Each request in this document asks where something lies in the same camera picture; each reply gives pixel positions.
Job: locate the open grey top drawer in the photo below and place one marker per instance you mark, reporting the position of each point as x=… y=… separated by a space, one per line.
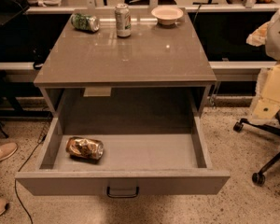
x=152 y=140

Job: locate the black drawer handle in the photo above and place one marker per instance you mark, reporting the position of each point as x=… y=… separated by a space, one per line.
x=122 y=193

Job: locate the grey cabinet counter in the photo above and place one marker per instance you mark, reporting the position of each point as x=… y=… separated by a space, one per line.
x=153 y=55

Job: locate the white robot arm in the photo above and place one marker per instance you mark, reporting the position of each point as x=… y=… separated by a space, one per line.
x=266 y=103

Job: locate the upright white green can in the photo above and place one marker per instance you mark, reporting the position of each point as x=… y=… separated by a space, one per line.
x=123 y=20

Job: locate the green soda can lying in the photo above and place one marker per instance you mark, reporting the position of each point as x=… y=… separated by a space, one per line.
x=85 y=22

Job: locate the white bowl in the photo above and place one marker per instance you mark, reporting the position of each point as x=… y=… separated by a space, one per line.
x=167 y=15

